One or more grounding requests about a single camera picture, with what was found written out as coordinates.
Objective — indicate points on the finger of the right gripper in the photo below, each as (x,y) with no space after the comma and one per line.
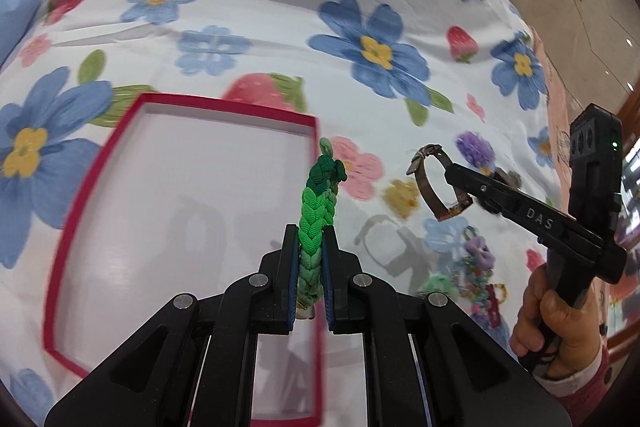
(498,197)

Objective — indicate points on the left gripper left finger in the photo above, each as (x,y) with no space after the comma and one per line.
(278,305)

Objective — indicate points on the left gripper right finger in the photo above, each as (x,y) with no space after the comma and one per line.
(338,268)

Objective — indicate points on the green bow hair clip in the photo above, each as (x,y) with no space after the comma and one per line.
(438,282)

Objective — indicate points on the yellow flower hair clip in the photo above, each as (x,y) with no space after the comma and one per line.
(402,197)

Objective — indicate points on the red jewelry tray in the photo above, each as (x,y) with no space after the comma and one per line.
(153,300)

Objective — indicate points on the right hand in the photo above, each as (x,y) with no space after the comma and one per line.
(577,329)

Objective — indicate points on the floral white bedsheet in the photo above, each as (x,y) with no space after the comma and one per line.
(381,76)

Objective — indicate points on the blue pillow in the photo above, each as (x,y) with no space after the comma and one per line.
(16,16)

